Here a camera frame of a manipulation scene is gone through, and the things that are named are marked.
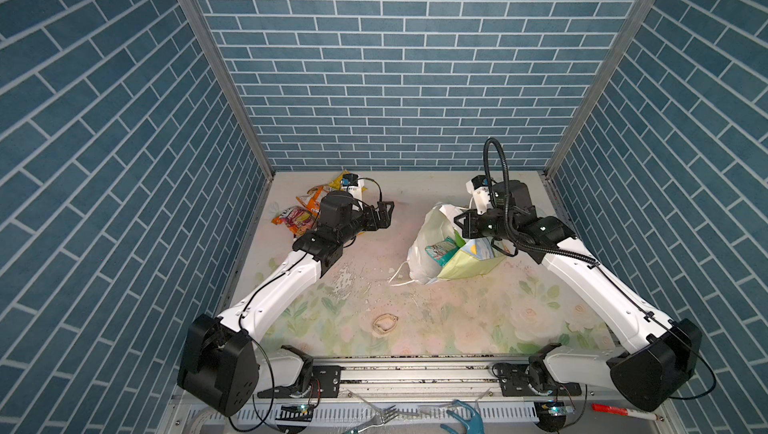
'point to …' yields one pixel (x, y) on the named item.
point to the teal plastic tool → (474, 423)
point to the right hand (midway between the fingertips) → (452, 215)
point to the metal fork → (385, 417)
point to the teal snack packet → (442, 251)
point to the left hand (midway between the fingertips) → (381, 204)
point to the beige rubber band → (380, 331)
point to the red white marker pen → (625, 412)
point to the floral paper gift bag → (475, 255)
